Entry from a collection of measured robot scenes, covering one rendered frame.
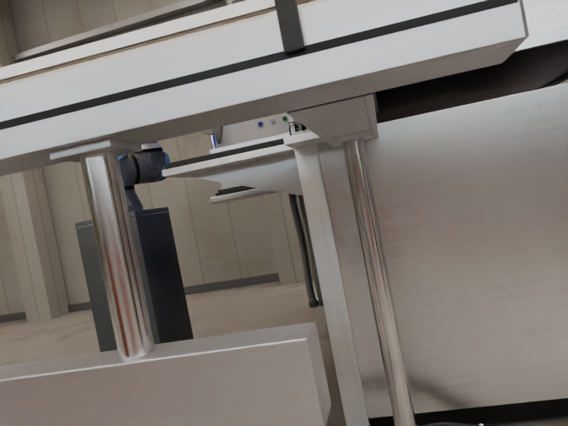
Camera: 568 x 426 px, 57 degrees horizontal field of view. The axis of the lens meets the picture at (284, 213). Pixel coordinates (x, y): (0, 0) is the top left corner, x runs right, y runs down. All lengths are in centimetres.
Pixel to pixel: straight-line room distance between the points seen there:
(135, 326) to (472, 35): 55
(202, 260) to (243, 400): 456
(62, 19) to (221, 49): 556
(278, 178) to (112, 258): 89
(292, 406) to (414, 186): 86
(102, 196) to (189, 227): 452
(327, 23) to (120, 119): 28
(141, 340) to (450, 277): 92
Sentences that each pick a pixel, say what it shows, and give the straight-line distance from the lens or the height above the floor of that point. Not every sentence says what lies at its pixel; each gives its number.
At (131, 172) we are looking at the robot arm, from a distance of 202.
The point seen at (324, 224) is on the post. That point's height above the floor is 64.
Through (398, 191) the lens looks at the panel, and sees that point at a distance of 142.
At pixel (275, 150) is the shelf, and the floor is 87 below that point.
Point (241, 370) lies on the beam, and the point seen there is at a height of 52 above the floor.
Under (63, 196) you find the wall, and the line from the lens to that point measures 599.
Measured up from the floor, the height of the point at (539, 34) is 101.
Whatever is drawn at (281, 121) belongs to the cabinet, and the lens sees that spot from 251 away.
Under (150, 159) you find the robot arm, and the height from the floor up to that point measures 98.
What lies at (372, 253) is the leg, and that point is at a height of 57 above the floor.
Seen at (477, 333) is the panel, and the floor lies 29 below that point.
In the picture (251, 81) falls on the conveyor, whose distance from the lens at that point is 63.
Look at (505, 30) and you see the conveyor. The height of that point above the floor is 85.
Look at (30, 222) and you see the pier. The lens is 590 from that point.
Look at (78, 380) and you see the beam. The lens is 79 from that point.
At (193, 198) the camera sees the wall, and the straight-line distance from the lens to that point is 521.
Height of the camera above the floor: 72
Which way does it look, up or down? 1 degrees down
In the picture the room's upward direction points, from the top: 11 degrees counter-clockwise
